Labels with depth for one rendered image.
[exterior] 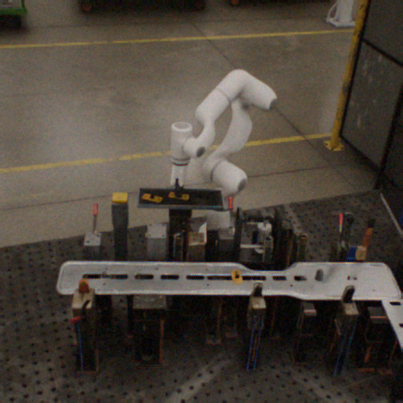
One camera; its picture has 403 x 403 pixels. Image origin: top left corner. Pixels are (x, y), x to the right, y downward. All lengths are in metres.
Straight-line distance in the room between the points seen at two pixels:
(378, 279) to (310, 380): 0.50
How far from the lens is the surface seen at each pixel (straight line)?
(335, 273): 2.54
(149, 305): 2.24
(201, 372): 2.46
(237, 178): 2.69
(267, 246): 2.50
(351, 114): 5.39
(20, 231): 4.39
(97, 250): 2.49
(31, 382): 2.48
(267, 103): 2.62
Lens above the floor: 2.58
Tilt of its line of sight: 35 degrees down
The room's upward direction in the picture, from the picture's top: 6 degrees clockwise
